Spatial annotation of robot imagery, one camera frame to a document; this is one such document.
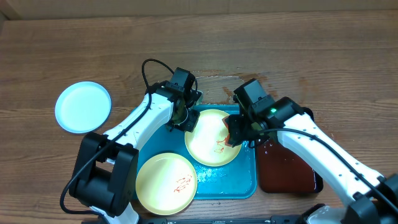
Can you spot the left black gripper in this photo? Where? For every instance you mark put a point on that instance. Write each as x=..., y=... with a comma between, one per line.
x=189, y=126

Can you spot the light blue plate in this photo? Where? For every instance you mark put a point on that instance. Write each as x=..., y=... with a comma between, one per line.
x=83, y=107

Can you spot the dark red water tray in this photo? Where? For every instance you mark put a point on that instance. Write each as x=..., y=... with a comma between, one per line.
x=280, y=170

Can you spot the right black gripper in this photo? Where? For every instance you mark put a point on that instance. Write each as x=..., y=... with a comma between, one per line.
x=234, y=132

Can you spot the red black sponge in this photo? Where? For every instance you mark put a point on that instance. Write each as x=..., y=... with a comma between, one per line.
x=226, y=130

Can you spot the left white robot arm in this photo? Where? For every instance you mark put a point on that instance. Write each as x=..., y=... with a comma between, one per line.
x=105, y=170

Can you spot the yellow plate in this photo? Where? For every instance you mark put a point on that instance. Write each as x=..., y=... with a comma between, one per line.
x=166, y=184
x=206, y=142

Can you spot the teal plastic tray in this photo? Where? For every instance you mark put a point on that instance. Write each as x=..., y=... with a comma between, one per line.
x=235, y=180

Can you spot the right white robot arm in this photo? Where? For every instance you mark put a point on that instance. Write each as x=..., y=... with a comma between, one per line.
x=367, y=196

